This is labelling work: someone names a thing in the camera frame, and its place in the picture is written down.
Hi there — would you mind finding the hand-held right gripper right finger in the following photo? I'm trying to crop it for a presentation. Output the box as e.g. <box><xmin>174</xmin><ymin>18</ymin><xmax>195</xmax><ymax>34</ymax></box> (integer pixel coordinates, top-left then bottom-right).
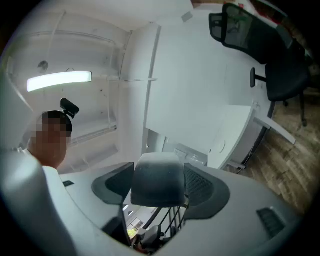
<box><xmin>183</xmin><ymin>162</ymin><xmax>231</xmax><ymax>221</ymax></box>

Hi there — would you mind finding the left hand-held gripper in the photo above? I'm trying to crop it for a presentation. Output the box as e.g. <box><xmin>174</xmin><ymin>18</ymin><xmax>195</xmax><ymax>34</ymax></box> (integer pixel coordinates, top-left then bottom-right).
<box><xmin>134</xmin><ymin>224</ymin><xmax>167</xmax><ymax>252</ymax></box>

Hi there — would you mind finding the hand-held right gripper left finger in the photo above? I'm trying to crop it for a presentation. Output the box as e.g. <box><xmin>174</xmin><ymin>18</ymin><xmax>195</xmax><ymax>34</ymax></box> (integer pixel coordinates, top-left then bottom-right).
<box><xmin>91</xmin><ymin>161</ymin><xmax>135</xmax><ymax>249</ymax></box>

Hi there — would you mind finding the long ceiling light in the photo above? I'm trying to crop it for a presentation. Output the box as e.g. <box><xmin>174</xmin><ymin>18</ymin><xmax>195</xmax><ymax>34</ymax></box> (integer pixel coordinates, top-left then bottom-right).
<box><xmin>26</xmin><ymin>71</ymin><xmax>93</xmax><ymax>93</ymax></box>

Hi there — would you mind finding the person's head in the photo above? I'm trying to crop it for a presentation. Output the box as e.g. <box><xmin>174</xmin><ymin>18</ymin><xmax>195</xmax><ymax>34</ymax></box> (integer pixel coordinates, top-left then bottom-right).
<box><xmin>26</xmin><ymin>110</ymin><xmax>74</xmax><ymax>170</ymax></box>

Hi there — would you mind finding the black mesh office chair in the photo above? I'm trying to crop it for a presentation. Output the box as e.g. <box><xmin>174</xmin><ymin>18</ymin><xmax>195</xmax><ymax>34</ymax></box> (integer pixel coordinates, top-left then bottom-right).
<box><xmin>208</xmin><ymin>2</ymin><xmax>312</xmax><ymax>127</ymax></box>

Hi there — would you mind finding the black head-mounted camera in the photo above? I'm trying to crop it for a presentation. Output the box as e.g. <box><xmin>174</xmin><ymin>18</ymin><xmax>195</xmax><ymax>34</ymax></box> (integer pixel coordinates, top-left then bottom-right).
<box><xmin>59</xmin><ymin>97</ymin><xmax>80</xmax><ymax>120</ymax></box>

